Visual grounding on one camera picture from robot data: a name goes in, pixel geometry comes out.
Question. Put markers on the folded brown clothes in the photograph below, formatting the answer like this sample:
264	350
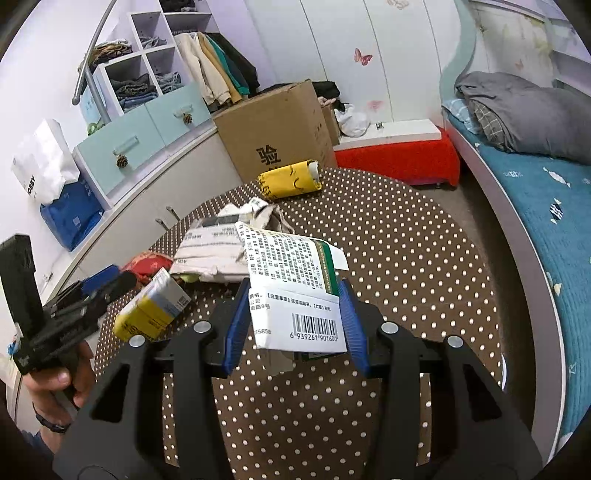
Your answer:
108	50

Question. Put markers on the grey duvet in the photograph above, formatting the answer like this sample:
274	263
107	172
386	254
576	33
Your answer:
531	110

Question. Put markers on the black hanging garment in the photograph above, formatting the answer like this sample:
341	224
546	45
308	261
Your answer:
242	60

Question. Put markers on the person's left forearm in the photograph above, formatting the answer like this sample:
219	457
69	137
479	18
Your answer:
53	443

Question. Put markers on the yellow hanging garment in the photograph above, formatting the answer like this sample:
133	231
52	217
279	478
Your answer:
226	78

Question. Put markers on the white cubby shelf unit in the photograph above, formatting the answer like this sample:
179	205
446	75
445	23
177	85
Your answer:
141	57

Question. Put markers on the grey metal pole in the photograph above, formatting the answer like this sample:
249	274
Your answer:
90	50

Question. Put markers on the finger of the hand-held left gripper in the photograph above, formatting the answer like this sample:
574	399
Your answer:
122	281
104	275

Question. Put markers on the white paper bag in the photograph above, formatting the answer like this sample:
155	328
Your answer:
44	157

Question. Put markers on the light blue drawer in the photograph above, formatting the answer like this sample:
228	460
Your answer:
106	157
171	104

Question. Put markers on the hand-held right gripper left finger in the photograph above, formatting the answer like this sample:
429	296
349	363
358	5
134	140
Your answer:
235	323

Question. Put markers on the folded blue jeans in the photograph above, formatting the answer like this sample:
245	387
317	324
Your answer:
168	82

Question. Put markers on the large brown cardboard box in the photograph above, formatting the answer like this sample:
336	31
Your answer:
272	129

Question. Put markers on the red bench with white top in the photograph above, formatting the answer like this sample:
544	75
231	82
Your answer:
397	157

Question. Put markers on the dark wristband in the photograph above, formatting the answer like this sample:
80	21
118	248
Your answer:
48	422

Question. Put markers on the yellow printed box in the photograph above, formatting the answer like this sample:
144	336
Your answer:
286	181

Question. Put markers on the blue plastic bag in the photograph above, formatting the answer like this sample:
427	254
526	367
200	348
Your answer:
69	217

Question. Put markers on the white low cabinet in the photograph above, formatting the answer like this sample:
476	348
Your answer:
152	194

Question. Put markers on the person's left hand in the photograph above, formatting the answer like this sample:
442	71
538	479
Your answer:
51	383

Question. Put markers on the grey checked pillow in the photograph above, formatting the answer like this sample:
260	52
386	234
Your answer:
489	124

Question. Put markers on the white plastic bag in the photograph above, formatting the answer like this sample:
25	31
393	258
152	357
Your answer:
353	121

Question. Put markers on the brown polka dot tablecloth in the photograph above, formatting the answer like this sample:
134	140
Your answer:
392	258

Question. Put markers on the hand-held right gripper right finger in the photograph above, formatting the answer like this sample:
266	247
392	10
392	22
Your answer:
353	323

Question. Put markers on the small brown cardboard box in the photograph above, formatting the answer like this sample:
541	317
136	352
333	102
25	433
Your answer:
330	124

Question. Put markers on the striped white carton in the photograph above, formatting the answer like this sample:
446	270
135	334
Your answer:
207	249

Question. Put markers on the pink butterfly wall sticker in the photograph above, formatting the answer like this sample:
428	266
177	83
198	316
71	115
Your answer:
363	56

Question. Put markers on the teal hanging garment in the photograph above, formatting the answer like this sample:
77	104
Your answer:
233	69

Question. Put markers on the red packet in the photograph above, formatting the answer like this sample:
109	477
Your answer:
145	267

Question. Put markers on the bed with teal sheet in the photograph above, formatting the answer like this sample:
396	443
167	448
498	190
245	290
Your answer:
531	207

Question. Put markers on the cream hanging jacket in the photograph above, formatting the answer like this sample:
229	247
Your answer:
194	64

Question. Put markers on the folded dark clothes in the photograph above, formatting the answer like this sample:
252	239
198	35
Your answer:
134	90

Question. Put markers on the light blue checked pillow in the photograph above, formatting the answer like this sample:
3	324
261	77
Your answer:
457	113

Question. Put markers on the small yellow white box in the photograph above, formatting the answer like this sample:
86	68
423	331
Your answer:
147	314

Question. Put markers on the white green medicine box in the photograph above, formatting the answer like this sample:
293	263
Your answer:
286	277

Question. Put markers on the pale pink butterfly sticker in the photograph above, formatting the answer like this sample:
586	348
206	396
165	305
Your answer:
375	105

